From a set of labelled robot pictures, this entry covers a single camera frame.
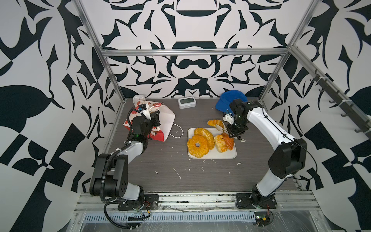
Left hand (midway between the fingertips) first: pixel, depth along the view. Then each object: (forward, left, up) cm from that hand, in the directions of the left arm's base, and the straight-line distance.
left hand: (158, 108), depth 85 cm
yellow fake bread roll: (-20, -23, -18) cm, 35 cm away
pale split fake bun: (-15, -36, -16) cm, 43 cm away
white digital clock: (+20, -18, -17) cm, 32 cm away
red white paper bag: (+7, -2, -18) cm, 20 cm away
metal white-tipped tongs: (-8, -36, -11) cm, 39 cm away
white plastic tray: (-19, -32, -21) cm, 43 cm away
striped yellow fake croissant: (-1, -34, -14) cm, 37 cm away
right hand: (-14, -42, -7) cm, 45 cm away
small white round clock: (+24, +19, -15) cm, 34 cm away
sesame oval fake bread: (-7, -27, -16) cm, 32 cm away
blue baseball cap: (+28, -51, -20) cm, 62 cm away
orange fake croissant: (-14, -43, -19) cm, 49 cm away
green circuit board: (-53, -51, -23) cm, 77 cm away
